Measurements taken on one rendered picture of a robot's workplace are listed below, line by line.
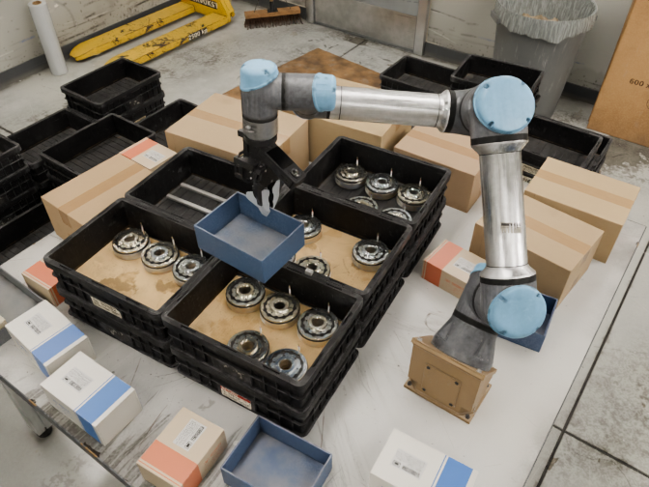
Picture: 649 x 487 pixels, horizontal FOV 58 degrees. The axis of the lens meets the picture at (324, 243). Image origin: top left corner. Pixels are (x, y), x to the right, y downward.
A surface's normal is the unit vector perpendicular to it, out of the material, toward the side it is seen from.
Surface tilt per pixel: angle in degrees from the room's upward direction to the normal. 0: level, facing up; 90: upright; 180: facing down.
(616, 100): 75
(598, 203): 0
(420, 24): 90
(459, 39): 90
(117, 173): 0
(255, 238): 0
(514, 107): 45
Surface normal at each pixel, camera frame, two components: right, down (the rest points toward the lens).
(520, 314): 0.06, 0.24
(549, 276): -0.67, 0.51
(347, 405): 0.00, -0.73
